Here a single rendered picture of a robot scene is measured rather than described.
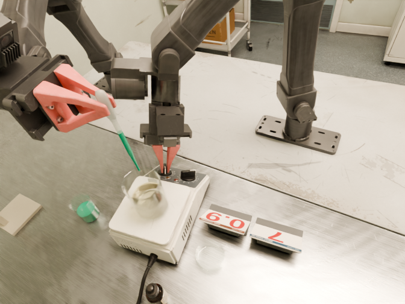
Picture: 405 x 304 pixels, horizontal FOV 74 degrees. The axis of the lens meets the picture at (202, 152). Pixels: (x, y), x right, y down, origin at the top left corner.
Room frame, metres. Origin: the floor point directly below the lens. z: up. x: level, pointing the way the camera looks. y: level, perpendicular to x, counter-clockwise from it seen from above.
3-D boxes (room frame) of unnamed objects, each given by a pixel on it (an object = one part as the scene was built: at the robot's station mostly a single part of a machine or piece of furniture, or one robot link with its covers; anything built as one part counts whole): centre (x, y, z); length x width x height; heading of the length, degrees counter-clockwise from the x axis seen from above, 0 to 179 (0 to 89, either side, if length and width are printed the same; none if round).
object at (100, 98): (0.27, 0.11, 1.22); 0.01 x 0.01 x 0.04; 63
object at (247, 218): (0.26, -0.02, 0.92); 0.09 x 0.06 x 0.04; 60
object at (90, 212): (0.33, 0.27, 0.93); 0.04 x 0.04 x 0.06
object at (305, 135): (0.46, -0.24, 0.94); 0.20 x 0.07 x 0.08; 54
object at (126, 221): (0.27, 0.11, 0.98); 0.12 x 0.12 x 0.01; 63
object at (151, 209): (0.27, 0.10, 1.03); 0.07 x 0.06 x 0.08; 23
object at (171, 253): (0.30, 0.10, 0.94); 0.22 x 0.13 x 0.08; 153
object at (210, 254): (0.19, 0.02, 0.91); 0.06 x 0.06 x 0.02
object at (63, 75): (0.28, 0.14, 1.22); 0.09 x 0.07 x 0.07; 63
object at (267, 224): (0.21, -0.11, 0.92); 0.09 x 0.06 x 0.04; 60
